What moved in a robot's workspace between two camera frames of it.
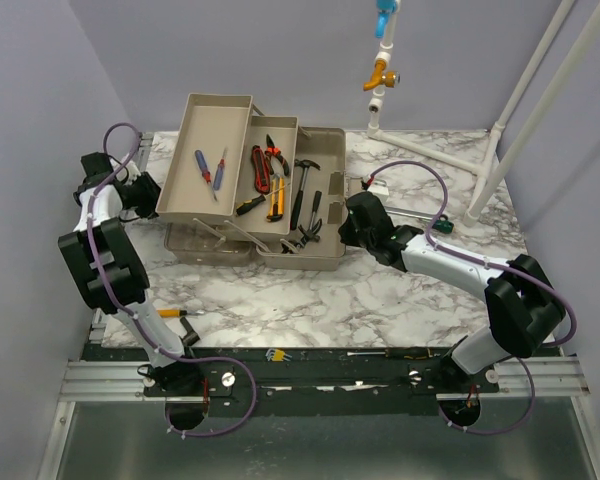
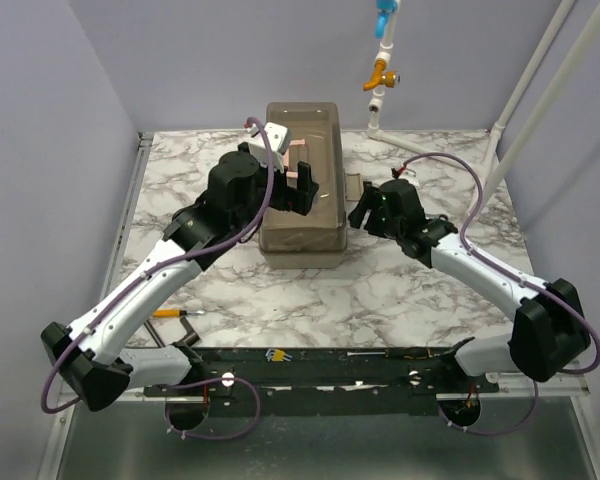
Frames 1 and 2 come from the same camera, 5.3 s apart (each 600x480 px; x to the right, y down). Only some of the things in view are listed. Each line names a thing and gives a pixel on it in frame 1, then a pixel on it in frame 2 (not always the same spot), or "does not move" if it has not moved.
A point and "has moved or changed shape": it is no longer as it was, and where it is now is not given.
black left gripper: (152, 189) → (294, 199)
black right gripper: (345, 234) → (371, 194)
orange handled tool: (177, 313) does not move
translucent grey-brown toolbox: (247, 188) has moved or changed shape
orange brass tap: (381, 76) does not move
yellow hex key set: (277, 355) does not move
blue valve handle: (384, 8) does not move
